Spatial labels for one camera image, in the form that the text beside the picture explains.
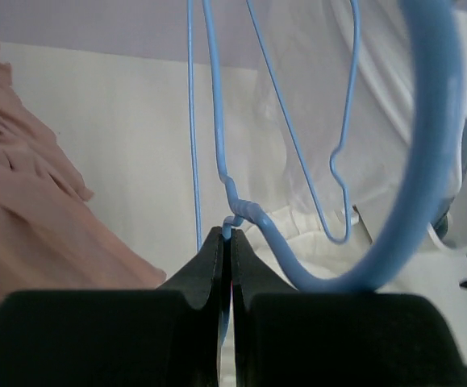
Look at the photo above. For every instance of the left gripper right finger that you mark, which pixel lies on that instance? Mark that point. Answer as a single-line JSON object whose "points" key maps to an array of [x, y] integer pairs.
{"points": [[287, 338]]}

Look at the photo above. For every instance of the white ruffled dress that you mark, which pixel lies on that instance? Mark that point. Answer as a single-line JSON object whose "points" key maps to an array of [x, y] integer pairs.
{"points": [[322, 258]]}

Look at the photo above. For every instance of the white skirt on right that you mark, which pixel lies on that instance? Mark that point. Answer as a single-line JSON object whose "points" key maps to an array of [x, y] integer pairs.
{"points": [[383, 107]]}

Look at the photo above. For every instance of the blue wire hanger of skirt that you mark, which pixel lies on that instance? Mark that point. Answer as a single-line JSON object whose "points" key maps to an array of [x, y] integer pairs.
{"points": [[305, 89]]}

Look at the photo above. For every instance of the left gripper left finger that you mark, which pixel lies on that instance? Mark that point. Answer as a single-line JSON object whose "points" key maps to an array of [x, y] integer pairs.
{"points": [[168, 336]]}

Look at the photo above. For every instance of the pink dress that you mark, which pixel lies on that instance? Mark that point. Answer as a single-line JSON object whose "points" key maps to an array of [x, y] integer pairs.
{"points": [[49, 238]]}

